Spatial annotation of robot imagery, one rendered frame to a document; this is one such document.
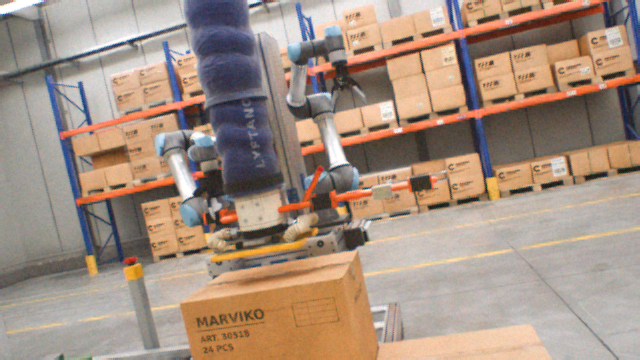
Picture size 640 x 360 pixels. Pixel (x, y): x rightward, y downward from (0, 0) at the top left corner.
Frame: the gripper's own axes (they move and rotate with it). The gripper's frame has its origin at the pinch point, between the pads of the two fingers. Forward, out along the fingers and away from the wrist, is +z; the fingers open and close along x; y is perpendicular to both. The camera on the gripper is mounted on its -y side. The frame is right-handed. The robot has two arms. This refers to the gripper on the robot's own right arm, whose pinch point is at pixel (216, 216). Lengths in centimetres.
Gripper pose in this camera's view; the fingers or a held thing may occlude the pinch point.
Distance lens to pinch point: 219.4
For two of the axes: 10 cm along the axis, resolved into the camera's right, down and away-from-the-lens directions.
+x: 2.0, -1.0, 9.8
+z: 2.1, 9.8, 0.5
